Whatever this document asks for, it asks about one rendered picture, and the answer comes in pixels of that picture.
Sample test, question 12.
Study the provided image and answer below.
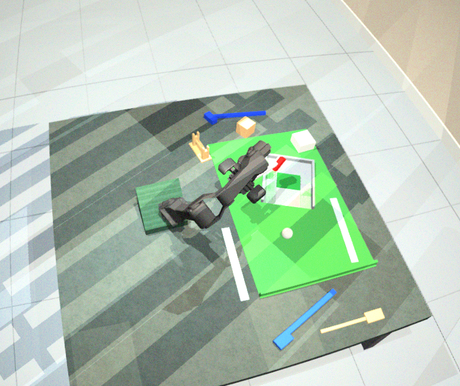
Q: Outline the white golf ball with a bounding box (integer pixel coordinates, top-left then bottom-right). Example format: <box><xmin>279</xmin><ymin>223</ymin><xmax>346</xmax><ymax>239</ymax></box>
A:
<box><xmin>282</xmin><ymin>228</ymin><xmax>293</xmax><ymax>239</ymax></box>

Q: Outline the white cube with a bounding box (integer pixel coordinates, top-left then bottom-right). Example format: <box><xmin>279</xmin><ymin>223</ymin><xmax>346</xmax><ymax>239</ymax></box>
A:
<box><xmin>291</xmin><ymin>130</ymin><xmax>316</xmax><ymax>153</ymax></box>

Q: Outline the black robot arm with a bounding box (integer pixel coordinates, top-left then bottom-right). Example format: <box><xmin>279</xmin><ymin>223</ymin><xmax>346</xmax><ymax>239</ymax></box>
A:
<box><xmin>158</xmin><ymin>140</ymin><xmax>272</xmax><ymax>229</ymax></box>

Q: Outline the tan cardboard box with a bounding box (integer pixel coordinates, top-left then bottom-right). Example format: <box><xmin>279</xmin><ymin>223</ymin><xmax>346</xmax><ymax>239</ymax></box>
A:
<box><xmin>236</xmin><ymin>116</ymin><xmax>256</xmax><ymax>138</ymax></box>

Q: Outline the red putter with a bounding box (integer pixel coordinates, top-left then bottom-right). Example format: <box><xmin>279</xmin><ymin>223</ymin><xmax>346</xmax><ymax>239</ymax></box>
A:
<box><xmin>255</xmin><ymin>155</ymin><xmax>286</xmax><ymax>180</ymax></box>

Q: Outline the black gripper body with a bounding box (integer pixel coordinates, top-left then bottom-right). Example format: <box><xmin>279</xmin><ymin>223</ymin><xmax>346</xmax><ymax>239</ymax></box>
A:
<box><xmin>218</xmin><ymin>158</ymin><xmax>266</xmax><ymax>204</ymax></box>

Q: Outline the green putting mat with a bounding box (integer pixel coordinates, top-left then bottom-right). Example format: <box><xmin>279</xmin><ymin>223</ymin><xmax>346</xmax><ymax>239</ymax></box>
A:
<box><xmin>208</xmin><ymin>129</ymin><xmax>374</xmax><ymax>294</ymax></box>

